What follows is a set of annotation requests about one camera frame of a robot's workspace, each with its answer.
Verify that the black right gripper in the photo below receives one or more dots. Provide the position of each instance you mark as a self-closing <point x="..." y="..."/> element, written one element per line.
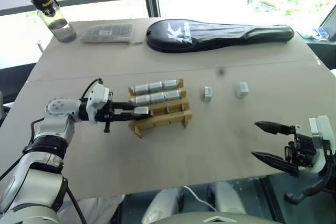
<point x="302" y="148"/>

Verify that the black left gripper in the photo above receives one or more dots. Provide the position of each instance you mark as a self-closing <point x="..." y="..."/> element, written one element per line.
<point x="104" y="113"/>

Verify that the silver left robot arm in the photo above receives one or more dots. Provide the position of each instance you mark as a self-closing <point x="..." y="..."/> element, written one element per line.
<point x="50" y="129"/>

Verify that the wooden rack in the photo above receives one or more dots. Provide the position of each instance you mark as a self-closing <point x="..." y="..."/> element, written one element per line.
<point x="168" y="119"/>

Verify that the clear plastic compartment box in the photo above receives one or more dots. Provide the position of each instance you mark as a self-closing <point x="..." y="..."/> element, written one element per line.
<point x="107" y="33"/>

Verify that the grey rounded robot body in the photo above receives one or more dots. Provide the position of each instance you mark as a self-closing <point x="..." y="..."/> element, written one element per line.
<point x="210" y="217"/>

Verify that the white cloth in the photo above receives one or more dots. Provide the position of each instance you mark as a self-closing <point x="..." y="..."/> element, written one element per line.
<point x="97" y="209"/>

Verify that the clear water bottle black lid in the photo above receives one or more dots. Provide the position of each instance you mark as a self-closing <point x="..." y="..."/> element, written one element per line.
<point x="56" y="20"/>

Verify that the black racket case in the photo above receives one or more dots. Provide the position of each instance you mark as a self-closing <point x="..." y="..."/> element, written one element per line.
<point x="218" y="35"/>

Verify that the blue and white box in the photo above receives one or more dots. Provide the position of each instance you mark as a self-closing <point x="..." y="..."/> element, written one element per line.
<point x="320" y="33"/>

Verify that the dark monitor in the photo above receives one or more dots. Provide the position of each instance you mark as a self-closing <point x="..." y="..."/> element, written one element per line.
<point x="330" y="24"/>

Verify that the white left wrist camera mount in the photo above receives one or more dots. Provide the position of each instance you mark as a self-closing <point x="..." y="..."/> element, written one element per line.
<point x="97" y="98"/>

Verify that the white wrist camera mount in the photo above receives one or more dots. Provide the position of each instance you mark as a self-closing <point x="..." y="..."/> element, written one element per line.
<point x="321" y="140"/>
<point x="97" y="98"/>

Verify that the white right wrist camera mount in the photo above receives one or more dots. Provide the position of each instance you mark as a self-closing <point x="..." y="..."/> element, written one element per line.
<point x="321" y="140"/>

